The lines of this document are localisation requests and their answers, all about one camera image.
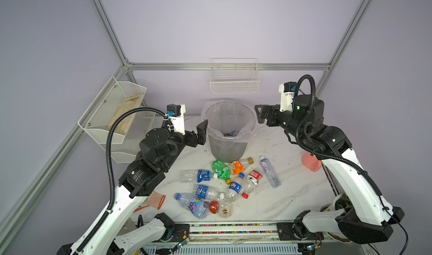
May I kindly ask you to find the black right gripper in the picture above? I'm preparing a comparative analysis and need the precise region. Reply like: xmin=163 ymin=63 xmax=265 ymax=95
xmin=251 ymin=101 xmax=303 ymax=141

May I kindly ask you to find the clear bottle blue label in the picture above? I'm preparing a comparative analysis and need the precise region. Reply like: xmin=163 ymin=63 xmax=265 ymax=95
xmin=224 ymin=130 xmax=239 ymax=137

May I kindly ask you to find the white cap clear bottle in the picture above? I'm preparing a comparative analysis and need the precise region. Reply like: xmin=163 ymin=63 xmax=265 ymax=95
xmin=259 ymin=156 xmax=281 ymax=188

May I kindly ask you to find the colourful label water bottle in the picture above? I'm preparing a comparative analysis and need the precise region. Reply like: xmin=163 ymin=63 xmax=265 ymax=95
xmin=174 ymin=193 xmax=209 ymax=220

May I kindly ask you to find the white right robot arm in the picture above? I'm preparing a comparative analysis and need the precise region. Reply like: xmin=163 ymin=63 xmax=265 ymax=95
xmin=255 ymin=95 xmax=405 ymax=244

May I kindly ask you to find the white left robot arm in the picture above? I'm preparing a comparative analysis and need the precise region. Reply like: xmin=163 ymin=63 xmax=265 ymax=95
xmin=57 ymin=120 xmax=208 ymax=255

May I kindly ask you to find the grey mesh waste bin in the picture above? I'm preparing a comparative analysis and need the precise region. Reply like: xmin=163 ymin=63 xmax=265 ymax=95
xmin=201 ymin=100 xmax=257 ymax=163

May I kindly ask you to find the green crushed plastic bottle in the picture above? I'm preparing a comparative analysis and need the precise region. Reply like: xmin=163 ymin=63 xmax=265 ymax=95
xmin=211 ymin=159 xmax=232 ymax=185

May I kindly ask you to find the orange label plastic bottle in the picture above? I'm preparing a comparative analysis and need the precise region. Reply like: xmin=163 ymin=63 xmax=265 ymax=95
xmin=227 ymin=157 xmax=254 ymax=176

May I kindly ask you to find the pink plastic watering can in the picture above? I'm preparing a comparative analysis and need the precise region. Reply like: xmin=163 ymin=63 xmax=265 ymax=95
xmin=301 ymin=152 xmax=322 ymax=172

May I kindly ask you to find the blue label bottle middle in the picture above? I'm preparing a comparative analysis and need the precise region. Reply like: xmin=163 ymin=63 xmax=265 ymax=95
xmin=192 ymin=184 xmax=225 ymax=201

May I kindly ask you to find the red label clear bottle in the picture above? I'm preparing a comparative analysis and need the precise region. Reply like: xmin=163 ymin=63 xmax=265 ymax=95
xmin=241 ymin=170 xmax=263 ymax=199

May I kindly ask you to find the pepsi label plastic bottle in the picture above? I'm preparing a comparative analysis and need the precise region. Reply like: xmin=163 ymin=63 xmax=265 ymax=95
xmin=225 ymin=173 xmax=245 ymax=201

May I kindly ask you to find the beige cloth glove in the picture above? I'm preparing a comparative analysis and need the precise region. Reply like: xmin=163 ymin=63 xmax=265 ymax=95
xmin=105 ymin=94 xmax=145 ymax=136

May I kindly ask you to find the white mesh lower shelf tray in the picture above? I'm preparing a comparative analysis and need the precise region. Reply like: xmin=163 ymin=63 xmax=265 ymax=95
xmin=111 ymin=111 xmax=156 ymax=163

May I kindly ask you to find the white mesh shelf tray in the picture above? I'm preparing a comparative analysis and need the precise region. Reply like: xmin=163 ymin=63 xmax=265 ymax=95
xmin=78 ymin=77 xmax=147 ymax=144
xmin=111 ymin=111 xmax=156 ymax=163

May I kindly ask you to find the red cap round bottle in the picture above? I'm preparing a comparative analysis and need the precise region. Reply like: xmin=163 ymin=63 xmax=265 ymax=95
xmin=209 ymin=201 xmax=233 ymax=219

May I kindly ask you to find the white mesh upper shelf tray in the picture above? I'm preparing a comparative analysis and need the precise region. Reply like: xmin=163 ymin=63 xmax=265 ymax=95
xmin=78 ymin=77 xmax=147 ymax=144

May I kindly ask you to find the potted green plant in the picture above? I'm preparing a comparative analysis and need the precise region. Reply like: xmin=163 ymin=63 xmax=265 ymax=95
xmin=320 ymin=194 xmax=353 ymax=212

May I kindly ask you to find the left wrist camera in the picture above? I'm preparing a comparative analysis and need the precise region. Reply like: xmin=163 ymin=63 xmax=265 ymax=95
xmin=166 ymin=104 xmax=186 ymax=135

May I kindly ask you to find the white wire wall basket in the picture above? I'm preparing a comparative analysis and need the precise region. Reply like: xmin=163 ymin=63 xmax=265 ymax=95
xmin=210 ymin=58 xmax=261 ymax=94

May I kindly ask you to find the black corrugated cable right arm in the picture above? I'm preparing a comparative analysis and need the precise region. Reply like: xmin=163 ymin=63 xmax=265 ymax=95
xmin=285 ymin=74 xmax=409 ymax=255

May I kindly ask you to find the aluminium frame horizontal bar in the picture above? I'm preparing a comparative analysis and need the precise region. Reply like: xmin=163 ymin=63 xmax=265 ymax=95
xmin=128 ymin=63 xmax=331 ymax=71

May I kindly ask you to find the metal base rail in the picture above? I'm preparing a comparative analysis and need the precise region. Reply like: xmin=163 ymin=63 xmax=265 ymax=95
xmin=141 ymin=220 xmax=325 ymax=255

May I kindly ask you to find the aluminium frame corner post right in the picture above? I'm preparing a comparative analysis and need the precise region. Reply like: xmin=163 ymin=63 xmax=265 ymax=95
xmin=316 ymin=0 xmax=373 ymax=97

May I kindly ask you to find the aluminium frame corner post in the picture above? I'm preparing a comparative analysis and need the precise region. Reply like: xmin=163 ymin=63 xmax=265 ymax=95
xmin=316 ymin=0 xmax=373 ymax=97
xmin=90 ymin=0 xmax=136 ymax=83

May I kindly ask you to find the aluminium frame corner post left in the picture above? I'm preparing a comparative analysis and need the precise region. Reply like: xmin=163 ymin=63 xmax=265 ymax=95
xmin=90 ymin=0 xmax=136 ymax=83

